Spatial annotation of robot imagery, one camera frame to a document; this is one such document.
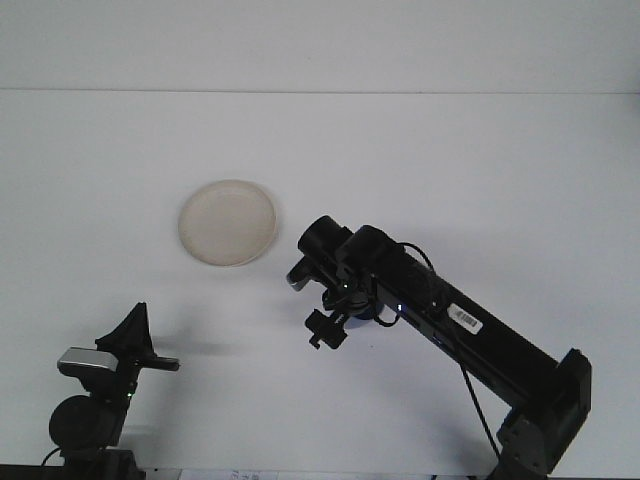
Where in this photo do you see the pale blue cup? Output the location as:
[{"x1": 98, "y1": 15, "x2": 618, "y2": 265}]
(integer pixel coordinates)
[{"x1": 344, "y1": 298, "x2": 387, "y2": 330}]

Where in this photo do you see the pale round plate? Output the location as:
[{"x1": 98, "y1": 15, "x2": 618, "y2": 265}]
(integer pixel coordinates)
[{"x1": 177, "y1": 178, "x2": 278, "y2": 268}]

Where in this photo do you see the white printed paper sheet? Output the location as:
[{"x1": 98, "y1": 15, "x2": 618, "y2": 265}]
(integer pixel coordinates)
[{"x1": 177, "y1": 468, "x2": 281, "y2": 480}]

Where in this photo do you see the black base platform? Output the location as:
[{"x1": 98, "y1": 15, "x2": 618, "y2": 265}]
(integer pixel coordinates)
[{"x1": 0, "y1": 463, "x2": 64, "y2": 480}]

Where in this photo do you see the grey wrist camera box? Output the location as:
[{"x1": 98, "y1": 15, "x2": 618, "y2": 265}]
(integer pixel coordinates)
[
  {"x1": 286, "y1": 259, "x2": 315, "y2": 294},
  {"x1": 56, "y1": 346, "x2": 120, "y2": 376}
]

